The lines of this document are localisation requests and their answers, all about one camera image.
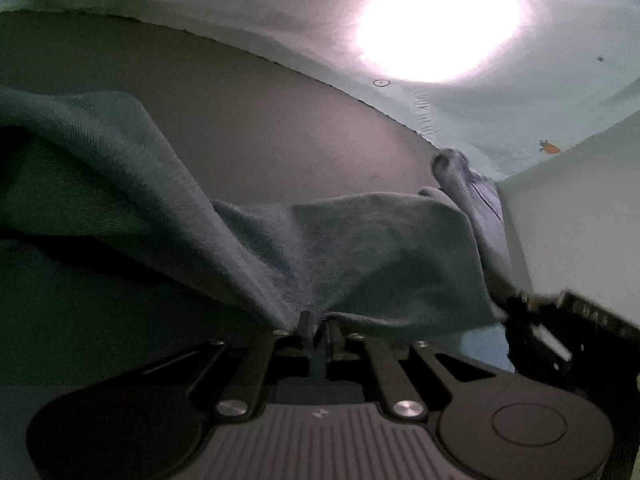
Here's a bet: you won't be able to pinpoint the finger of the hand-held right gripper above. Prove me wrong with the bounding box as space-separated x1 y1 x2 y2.
502 290 573 377

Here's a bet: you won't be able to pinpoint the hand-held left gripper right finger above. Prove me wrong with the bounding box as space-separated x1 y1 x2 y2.
326 320 512 421

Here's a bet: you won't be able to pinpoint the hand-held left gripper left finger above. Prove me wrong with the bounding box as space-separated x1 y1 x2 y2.
125 311 314 422

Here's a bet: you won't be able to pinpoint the blue denim shorts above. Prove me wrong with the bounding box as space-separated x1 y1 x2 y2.
0 85 517 347

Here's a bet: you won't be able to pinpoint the white carrot printed sheet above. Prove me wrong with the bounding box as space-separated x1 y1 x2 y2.
0 0 640 187

